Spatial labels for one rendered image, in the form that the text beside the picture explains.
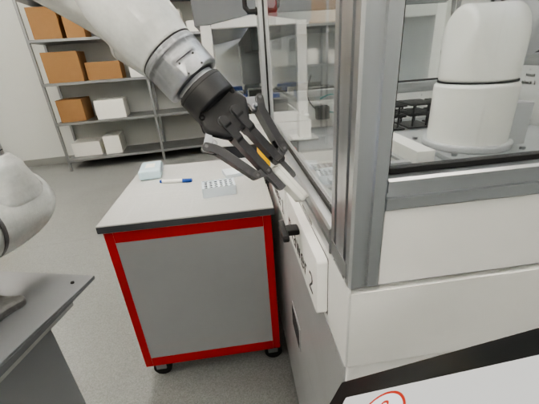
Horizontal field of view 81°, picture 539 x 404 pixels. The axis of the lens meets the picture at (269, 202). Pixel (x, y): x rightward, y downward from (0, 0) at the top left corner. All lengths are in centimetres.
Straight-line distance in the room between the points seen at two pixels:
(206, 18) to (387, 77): 138
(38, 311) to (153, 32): 60
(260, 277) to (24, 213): 75
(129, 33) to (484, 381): 49
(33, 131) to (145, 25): 511
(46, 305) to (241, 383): 91
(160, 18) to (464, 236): 48
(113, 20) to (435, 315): 58
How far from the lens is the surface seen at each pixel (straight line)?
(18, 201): 88
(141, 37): 49
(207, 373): 158
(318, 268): 51
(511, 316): 61
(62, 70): 483
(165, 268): 121
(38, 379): 94
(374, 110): 35
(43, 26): 487
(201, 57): 49
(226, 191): 119
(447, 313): 53
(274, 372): 153
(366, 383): 29
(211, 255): 117
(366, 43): 33
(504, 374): 21
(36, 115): 549
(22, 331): 80
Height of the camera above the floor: 122
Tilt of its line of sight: 25 degrees down
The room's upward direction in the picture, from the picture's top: 4 degrees counter-clockwise
